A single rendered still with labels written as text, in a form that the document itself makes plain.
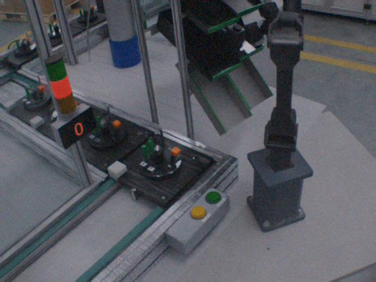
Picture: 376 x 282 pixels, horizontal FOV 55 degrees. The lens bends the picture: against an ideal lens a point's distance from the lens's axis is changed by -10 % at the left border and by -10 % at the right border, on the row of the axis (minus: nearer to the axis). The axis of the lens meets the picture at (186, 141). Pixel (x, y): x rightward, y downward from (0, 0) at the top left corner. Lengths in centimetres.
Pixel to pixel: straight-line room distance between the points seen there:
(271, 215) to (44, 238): 67
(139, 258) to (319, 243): 52
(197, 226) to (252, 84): 62
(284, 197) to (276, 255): 17
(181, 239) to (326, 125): 81
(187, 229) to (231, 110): 48
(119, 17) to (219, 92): 81
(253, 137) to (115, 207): 59
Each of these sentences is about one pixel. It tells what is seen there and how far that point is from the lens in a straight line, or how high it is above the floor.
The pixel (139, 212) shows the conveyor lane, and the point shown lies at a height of 92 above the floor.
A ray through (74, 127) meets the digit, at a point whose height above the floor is 122.
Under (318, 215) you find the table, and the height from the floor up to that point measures 86.
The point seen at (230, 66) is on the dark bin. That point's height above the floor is 120.
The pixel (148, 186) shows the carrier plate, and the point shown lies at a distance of 120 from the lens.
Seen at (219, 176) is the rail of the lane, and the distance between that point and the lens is 122.
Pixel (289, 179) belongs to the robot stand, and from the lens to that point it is 107.
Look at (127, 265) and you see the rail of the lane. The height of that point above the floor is 96.
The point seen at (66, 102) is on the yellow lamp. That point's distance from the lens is 105.
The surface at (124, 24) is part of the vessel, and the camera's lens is 201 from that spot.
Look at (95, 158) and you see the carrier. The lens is 135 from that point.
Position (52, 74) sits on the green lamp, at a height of 138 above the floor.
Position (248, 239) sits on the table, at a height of 86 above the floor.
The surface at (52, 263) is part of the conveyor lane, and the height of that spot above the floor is 92.
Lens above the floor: 181
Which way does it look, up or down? 39 degrees down
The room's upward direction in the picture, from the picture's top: 7 degrees counter-clockwise
